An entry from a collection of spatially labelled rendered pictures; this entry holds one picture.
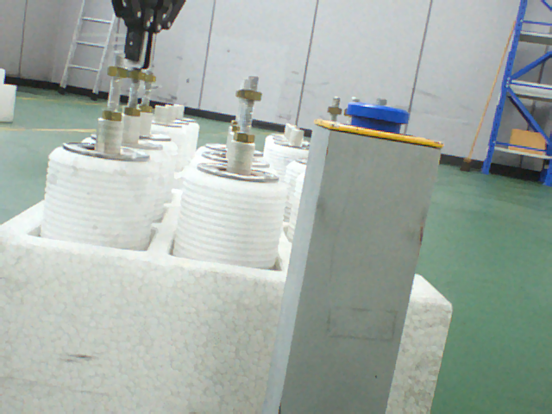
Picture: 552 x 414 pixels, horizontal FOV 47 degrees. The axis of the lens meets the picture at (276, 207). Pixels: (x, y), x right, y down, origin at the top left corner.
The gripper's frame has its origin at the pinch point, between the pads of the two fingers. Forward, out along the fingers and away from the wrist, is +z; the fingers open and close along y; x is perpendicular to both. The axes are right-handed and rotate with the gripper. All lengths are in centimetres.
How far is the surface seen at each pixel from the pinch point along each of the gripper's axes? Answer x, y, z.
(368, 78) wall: 139, 626, -40
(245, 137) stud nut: -16.3, -6.0, 6.5
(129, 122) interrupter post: -0.6, -0.9, 7.6
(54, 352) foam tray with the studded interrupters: -8.0, -17.7, 25.8
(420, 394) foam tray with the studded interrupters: -35.5, -3.8, 25.4
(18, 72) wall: 528, 533, 17
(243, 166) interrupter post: -16.6, -6.0, 9.0
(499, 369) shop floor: -42, 37, 35
